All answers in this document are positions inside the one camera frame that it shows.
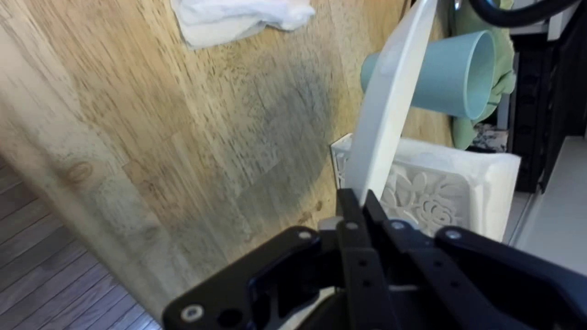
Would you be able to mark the teal plastic cup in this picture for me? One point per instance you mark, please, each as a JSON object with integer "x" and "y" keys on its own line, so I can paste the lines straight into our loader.
{"x": 452, "y": 74}

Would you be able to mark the glass electric kettle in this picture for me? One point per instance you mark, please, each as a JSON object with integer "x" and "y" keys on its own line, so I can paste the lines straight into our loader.
{"x": 520, "y": 15}

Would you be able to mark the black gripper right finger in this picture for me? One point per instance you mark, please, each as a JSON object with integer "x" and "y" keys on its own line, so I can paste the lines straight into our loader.
{"x": 478, "y": 268}

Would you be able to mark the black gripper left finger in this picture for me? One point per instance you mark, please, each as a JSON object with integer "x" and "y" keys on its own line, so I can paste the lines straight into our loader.
{"x": 276, "y": 275}

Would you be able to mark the black steel stove range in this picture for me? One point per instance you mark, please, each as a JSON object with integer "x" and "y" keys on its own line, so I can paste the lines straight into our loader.
{"x": 551, "y": 110}

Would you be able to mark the white paper napkin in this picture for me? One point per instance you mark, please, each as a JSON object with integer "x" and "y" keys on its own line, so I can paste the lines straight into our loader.
{"x": 232, "y": 19}

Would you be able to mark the white plate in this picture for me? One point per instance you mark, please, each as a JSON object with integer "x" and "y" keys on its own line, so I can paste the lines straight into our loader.
{"x": 392, "y": 103}

